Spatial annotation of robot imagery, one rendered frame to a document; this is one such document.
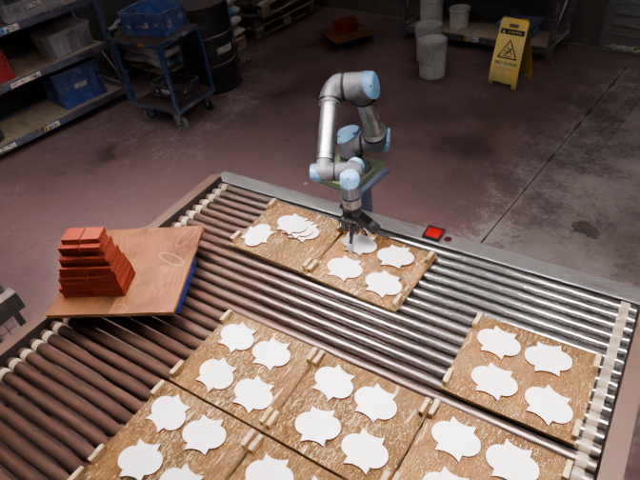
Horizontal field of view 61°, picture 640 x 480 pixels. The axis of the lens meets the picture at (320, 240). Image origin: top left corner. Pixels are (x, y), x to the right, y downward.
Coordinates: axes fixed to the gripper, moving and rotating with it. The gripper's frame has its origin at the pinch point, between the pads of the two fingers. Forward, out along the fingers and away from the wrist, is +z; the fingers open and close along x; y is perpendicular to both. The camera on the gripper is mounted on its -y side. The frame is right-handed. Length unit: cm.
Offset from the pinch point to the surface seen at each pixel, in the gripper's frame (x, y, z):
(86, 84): -143, 429, 60
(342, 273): 18.9, -3.5, -0.6
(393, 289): 16.5, -25.4, -0.5
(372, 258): 4.6, -9.0, 0.4
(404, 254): -2.5, -19.7, -0.5
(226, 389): 83, 1, 0
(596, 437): 38, -104, 3
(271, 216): 1.9, 47.0, 0.0
